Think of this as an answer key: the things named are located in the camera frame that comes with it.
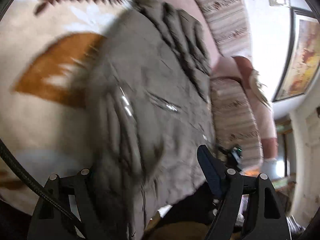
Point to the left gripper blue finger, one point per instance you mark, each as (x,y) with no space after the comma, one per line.
(222,181)

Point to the olive green puffer jacket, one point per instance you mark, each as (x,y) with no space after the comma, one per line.
(147,100)

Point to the striped floral cushion at right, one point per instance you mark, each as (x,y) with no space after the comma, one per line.
(234,122)

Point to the pink brown pillow at corner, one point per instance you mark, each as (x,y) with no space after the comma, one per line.
(260,106)

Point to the pink quilted pillow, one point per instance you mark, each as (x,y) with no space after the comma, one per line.
(222,67)

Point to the striped floral pillow at top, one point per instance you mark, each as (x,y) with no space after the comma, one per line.
(229,26)

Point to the leaf pattern fleece blanket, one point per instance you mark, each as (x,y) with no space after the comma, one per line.
(48,49)

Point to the framed painting on wall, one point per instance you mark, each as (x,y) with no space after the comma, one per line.
(302,63)

